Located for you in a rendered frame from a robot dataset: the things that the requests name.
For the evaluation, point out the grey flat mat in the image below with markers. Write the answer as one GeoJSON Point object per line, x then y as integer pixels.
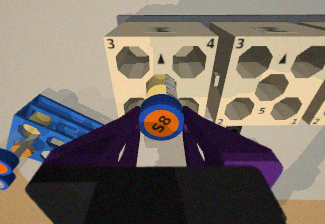
{"type": "Point", "coordinates": [56, 48]}

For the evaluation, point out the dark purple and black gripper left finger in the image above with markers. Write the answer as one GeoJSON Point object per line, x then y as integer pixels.
{"type": "Point", "coordinates": [103, 145]}

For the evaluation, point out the blue tube rack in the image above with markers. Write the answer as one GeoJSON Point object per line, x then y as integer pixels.
{"type": "Point", "coordinates": [60, 127]}

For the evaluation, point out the sample tube with blue cap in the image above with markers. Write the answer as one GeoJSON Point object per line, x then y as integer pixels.
{"type": "Point", "coordinates": [161, 115]}
{"type": "Point", "coordinates": [17, 143]}

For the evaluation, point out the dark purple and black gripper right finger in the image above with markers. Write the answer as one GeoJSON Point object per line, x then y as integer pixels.
{"type": "Point", "coordinates": [223, 147]}

